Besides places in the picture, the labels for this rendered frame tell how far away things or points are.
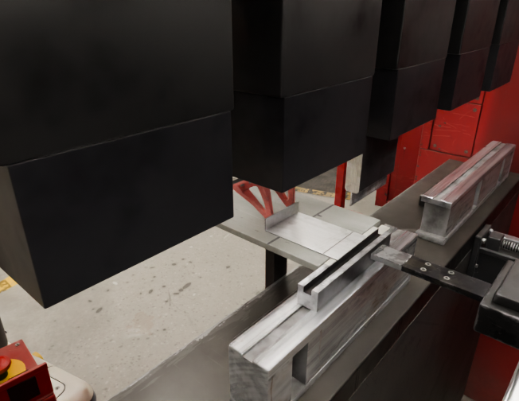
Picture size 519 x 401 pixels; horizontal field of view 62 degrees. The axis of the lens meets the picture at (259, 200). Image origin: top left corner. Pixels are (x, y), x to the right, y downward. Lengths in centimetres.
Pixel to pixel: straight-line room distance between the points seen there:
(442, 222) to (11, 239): 81
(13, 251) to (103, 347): 177
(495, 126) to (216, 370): 108
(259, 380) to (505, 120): 110
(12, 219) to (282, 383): 37
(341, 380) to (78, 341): 160
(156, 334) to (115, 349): 18
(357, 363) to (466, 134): 96
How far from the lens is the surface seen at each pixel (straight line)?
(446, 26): 62
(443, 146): 148
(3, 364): 82
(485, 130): 143
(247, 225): 68
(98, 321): 217
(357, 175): 55
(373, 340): 68
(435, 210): 94
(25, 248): 24
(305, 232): 66
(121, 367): 192
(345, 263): 60
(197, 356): 64
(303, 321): 54
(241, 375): 53
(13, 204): 23
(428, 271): 60
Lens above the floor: 132
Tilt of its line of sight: 25 degrees down
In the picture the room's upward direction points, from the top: straight up
